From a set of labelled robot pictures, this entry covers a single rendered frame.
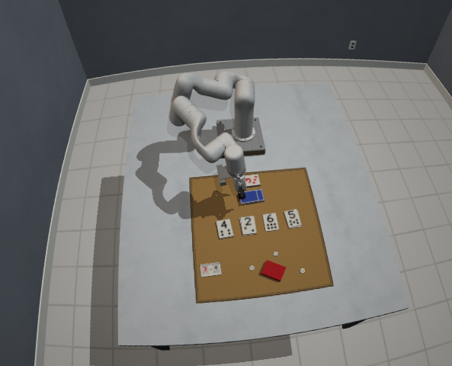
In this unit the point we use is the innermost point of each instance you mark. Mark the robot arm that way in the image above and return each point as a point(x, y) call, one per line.
point(182, 109)

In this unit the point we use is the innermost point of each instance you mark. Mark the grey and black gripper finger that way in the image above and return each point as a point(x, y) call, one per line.
point(240, 195)

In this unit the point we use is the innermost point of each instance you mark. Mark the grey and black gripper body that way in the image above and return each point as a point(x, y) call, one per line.
point(240, 183)

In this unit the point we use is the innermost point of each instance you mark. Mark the red flat square block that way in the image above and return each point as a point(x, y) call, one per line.
point(273, 270)

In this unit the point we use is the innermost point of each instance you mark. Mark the brown flat mat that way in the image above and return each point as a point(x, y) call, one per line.
point(297, 248)

